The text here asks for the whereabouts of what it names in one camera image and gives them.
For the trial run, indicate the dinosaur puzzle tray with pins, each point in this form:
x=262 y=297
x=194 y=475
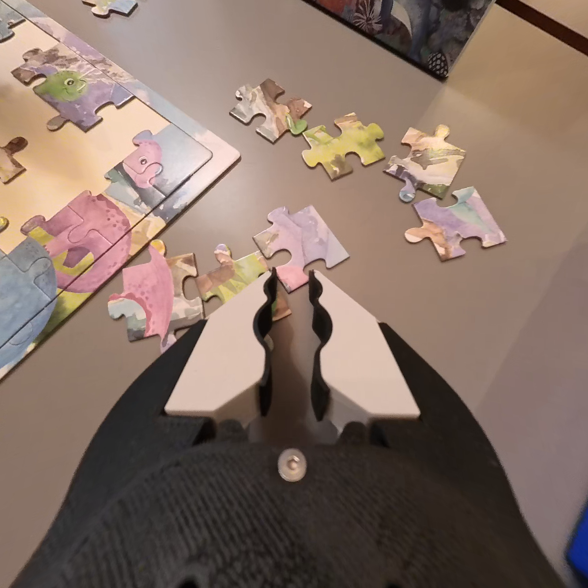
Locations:
x=69 y=174

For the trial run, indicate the brown grey puzzle piece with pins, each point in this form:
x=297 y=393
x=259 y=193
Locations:
x=266 y=110

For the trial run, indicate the peach purple puzzle piece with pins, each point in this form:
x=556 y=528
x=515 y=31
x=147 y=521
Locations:
x=427 y=160

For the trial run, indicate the green tan puzzle piece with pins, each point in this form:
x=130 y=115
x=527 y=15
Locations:
x=229 y=280

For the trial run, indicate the green yellow puzzle piece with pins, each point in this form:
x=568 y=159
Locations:
x=344 y=147

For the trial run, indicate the pink dinosaur head puzzle piece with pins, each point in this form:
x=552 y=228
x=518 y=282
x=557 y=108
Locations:
x=183 y=156

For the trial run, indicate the pastel purple pink puzzle piece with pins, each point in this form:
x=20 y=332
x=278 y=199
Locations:
x=307 y=239

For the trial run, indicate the illustrated puzzle box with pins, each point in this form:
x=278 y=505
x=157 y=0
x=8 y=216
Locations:
x=413 y=27

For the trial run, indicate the pale blue purple puzzle piece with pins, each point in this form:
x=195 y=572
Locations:
x=7 y=27

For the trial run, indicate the purple blue green puzzle piece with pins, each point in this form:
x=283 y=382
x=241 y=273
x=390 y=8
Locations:
x=92 y=271

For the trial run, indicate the blue plastic bin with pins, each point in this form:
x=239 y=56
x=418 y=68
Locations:
x=579 y=551

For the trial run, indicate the blue dinosaur body puzzle piece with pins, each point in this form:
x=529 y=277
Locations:
x=23 y=294

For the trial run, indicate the green dinosaur head puzzle piece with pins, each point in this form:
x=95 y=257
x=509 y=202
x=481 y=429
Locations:
x=46 y=62

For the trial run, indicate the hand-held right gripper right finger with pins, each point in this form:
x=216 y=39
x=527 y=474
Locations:
x=367 y=367

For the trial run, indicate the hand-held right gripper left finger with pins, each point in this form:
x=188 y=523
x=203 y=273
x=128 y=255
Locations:
x=216 y=367

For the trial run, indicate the pink yellow blue puzzle piece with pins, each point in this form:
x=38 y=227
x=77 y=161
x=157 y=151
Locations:
x=110 y=5

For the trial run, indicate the purple dinosaur body puzzle piece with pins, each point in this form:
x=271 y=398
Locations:
x=110 y=216

